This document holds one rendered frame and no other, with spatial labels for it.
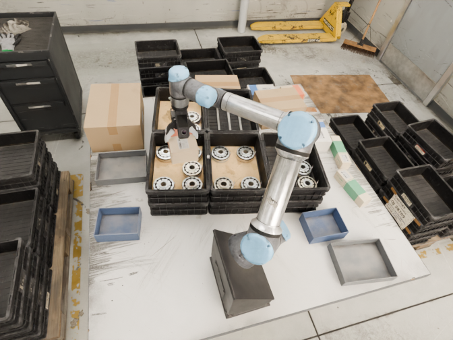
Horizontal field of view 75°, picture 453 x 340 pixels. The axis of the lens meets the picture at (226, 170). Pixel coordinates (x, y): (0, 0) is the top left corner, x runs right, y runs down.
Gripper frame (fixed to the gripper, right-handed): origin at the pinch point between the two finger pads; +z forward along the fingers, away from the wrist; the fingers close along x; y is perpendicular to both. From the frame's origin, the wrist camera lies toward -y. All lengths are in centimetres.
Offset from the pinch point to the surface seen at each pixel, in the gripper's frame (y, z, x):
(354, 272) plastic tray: -63, 40, -72
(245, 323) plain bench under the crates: -72, 40, -14
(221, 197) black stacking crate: -17.6, 24.5, -15.9
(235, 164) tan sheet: 3.9, 26.7, -29.7
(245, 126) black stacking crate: 32, 27, -44
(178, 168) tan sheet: 6.4, 26.7, 1.2
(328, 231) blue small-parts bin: -40, 40, -70
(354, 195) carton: -24, 36, -94
